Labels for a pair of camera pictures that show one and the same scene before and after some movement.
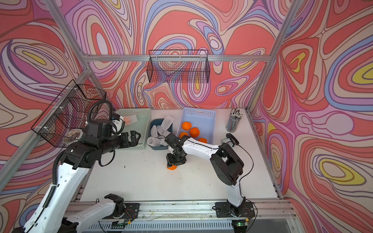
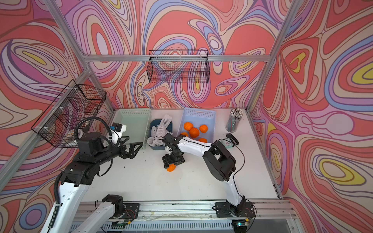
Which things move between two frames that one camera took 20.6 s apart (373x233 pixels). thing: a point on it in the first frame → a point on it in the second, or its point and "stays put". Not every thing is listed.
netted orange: (194, 132) stays put
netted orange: (202, 140) stays put
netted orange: (186, 125) stays put
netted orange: (173, 168) → (203, 128)
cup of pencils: (236, 114) stays put
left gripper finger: (135, 136) → (132, 153)
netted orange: (130, 119) → (171, 167)
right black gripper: (170, 160) stays put
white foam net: (167, 122) stays put
